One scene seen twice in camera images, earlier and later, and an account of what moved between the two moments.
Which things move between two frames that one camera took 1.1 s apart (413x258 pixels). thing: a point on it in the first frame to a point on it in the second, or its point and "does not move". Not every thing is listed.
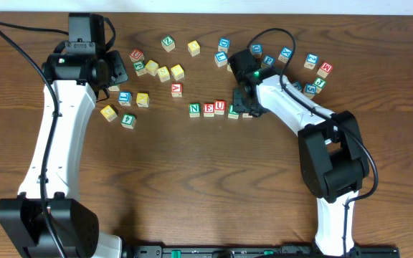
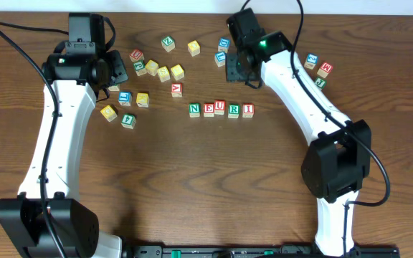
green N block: (194, 110) does not move
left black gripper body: (117, 68) does not move
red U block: (219, 107) does not move
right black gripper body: (241, 99) to (234, 72)
